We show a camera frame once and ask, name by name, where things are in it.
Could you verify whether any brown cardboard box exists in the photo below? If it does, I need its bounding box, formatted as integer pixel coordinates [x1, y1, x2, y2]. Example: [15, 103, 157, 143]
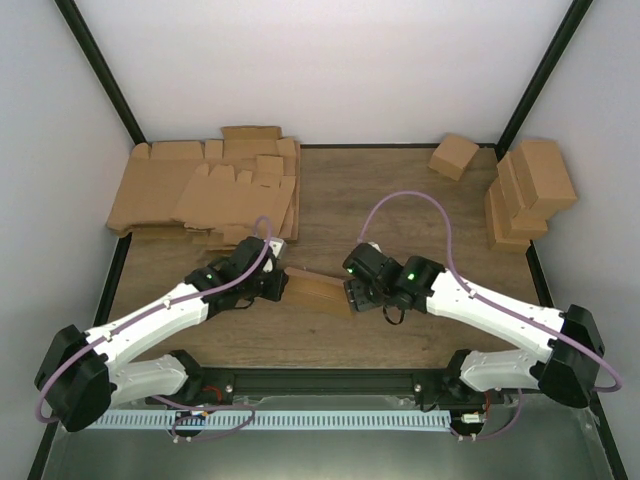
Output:
[282, 267, 354, 319]

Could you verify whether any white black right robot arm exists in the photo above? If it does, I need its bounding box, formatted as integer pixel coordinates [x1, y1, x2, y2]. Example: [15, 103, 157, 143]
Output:
[343, 243, 605, 409]

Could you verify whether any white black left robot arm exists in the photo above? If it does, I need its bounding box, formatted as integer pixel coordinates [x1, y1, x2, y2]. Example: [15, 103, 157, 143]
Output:
[34, 236, 288, 432]

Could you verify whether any lower folded brown box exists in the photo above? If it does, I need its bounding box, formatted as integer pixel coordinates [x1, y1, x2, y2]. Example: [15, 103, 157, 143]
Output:
[484, 180, 530, 254]

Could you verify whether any folded brown box tilted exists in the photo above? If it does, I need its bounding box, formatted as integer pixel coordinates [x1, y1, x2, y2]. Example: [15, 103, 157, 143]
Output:
[428, 133, 479, 181]

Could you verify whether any top folded brown box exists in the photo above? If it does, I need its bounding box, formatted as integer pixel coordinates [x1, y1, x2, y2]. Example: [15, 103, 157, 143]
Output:
[512, 140, 578, 220]

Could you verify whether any stack of flat cardboard blanks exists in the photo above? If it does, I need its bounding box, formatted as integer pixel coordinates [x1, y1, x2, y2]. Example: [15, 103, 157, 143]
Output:
[106, 126, 301, 250]

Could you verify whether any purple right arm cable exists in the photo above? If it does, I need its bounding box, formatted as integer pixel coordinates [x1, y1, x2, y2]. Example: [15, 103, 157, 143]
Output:
[359, 191, 625, 392]

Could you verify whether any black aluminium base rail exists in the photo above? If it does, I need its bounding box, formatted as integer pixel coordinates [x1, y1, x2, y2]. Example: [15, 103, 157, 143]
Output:
[168, 368, 446, 405]

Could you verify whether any light blue slotted cable duct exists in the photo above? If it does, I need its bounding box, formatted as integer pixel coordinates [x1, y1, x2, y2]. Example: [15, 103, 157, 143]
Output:
[90, 410, 451, 433]

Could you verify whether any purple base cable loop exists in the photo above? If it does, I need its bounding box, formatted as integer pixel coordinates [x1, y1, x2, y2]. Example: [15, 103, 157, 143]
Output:
[169, 390, 257, 445]

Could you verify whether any black left frame post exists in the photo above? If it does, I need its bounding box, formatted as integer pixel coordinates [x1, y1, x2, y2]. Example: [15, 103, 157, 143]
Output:
[54, 0, 147, 145]

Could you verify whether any black frame post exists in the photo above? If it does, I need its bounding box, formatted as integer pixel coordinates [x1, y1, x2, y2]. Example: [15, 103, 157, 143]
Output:
[54, 0, 147, 145]
[494, 0, 593, 160]

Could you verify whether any black right frame post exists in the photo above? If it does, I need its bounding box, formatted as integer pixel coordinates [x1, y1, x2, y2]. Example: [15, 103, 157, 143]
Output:
[494, 0, 593, 160]

